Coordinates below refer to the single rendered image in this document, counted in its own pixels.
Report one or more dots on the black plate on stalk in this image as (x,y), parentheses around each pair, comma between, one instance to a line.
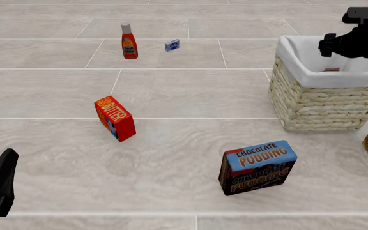
(367,13)

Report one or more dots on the red ketchup bottle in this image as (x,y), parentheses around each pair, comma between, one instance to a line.
(129,45)

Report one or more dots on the red butter box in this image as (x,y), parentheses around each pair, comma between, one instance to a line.
(115,118)

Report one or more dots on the chocolate pudding box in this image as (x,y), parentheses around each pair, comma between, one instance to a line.
(257,167)

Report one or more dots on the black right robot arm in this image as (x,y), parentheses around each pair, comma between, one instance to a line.
(367,43)

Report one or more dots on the red item inside basket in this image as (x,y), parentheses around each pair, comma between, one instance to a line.
(330,69)

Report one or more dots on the woven basket with white liner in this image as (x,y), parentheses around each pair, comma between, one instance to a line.
(318,105)

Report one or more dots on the small blue and white box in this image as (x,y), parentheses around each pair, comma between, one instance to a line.
(172,45)

